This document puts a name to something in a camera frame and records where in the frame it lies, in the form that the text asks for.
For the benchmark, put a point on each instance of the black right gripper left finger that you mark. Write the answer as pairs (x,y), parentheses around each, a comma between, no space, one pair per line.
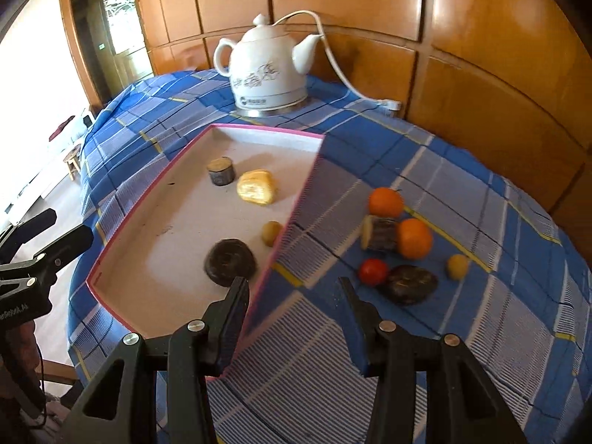
(118,404)

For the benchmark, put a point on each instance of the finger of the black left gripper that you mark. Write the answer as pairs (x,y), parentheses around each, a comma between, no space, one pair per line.
(13,238)
(64,250)

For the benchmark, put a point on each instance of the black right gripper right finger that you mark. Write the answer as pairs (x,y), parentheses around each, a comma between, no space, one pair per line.
(463,404)

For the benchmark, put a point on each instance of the dark round fruit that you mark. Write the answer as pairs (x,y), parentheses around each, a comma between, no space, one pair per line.
(229,259)

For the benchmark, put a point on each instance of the dark oblong fruit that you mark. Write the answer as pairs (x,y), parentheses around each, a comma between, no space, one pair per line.
(407,285)

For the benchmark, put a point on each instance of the small tan round fruit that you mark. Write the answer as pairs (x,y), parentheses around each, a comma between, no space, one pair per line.
(270,232)
(458,266)

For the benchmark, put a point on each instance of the small red tomato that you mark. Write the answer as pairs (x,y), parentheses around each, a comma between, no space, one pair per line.
(373,272)

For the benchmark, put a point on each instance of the yellow apple-like fruit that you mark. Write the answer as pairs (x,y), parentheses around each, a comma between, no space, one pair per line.
(257,186)

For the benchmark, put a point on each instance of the large orange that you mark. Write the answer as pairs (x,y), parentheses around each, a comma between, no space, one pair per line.
(414,239)

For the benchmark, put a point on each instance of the pale-topped cut log piece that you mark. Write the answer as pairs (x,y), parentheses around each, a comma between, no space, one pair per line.
(221,171)

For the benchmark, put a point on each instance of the dark cut log piece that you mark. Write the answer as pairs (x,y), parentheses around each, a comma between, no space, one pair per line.
(378,233)

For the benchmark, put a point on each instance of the orange with stem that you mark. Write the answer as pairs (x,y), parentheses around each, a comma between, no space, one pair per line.
(385,203)

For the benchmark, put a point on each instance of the person's left hand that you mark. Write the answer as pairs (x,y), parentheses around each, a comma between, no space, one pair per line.
(23,345)

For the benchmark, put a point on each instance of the pink-rimmed white tray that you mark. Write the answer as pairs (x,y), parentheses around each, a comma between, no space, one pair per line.
(150,276)

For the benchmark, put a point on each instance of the blue plaid tablecloth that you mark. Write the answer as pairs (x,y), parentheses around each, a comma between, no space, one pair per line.
(437,242)

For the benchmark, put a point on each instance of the wooden framed doorway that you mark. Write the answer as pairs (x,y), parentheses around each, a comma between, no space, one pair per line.
(107,47)

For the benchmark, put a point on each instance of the white ceramic electric kettle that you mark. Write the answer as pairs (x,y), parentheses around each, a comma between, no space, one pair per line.
(266,69)

